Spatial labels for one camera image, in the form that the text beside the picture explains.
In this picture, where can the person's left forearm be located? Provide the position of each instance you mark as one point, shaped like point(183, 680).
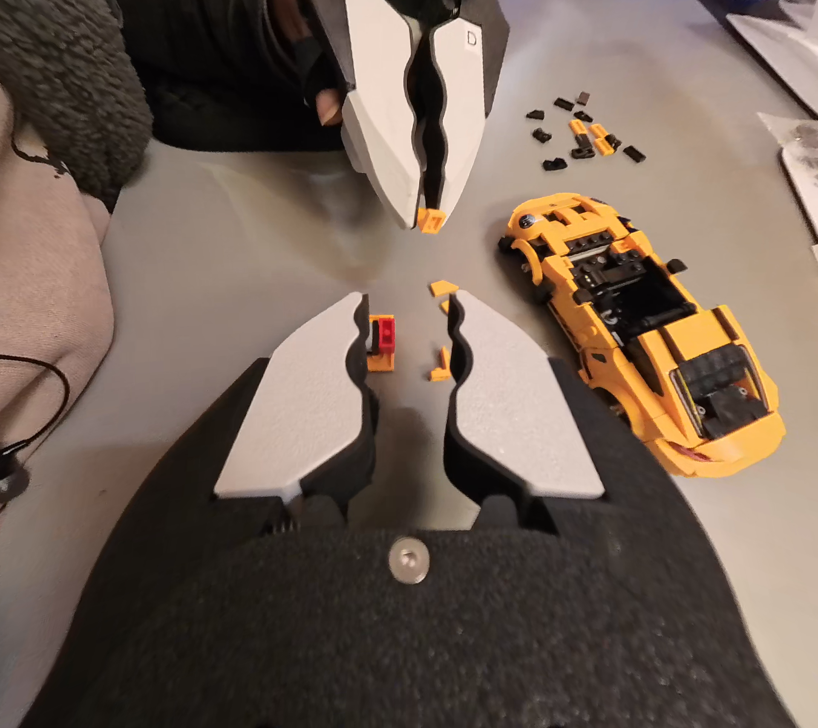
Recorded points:
point(192, 25)

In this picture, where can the orange plate with red brick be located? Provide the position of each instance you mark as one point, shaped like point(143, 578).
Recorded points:
point(382, 335)

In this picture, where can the beige sweatshirt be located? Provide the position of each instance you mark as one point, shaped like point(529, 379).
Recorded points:
point(45, 267)

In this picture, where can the person's left hand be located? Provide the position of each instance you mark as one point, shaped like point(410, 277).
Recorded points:
point(329, 111)

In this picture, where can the orange lego bracket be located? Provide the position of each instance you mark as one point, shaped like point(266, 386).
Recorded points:
point(441, 367)
point(429, 221)

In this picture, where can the yellow lego car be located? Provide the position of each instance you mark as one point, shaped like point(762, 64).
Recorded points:
point(639, 331)

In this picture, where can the white paper bag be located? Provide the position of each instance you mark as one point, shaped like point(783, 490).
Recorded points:
point(779, 25)

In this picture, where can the white printed sheet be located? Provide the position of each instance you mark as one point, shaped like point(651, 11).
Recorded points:
point(799, 165)

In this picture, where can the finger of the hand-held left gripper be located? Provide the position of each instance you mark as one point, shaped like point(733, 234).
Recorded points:
point(380, 101)
point(463, 101)

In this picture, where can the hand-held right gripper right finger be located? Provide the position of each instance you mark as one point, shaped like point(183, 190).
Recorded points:
point(511, 408)

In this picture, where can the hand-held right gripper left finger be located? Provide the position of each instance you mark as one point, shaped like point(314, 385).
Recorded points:
point(300, 408)

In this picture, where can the scattered small lego pieces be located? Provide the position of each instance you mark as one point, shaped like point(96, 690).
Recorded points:
point(602, 147)

